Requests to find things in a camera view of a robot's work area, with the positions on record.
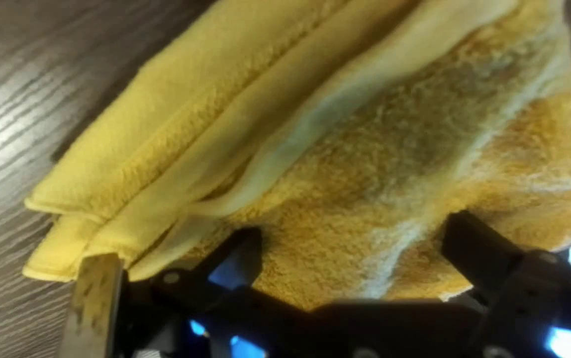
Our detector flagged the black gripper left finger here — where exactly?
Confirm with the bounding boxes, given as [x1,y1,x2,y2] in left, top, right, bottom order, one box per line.
[197,227,263,290]

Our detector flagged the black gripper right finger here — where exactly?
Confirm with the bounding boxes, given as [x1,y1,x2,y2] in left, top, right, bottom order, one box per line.
[438,209,532,300]

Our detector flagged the yellow towel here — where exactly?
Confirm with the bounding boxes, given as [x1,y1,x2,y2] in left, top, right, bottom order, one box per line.
[26,0,571,308]

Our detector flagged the wooden folding table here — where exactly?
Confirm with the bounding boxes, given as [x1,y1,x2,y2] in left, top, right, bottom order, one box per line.
[0,0,571,358]

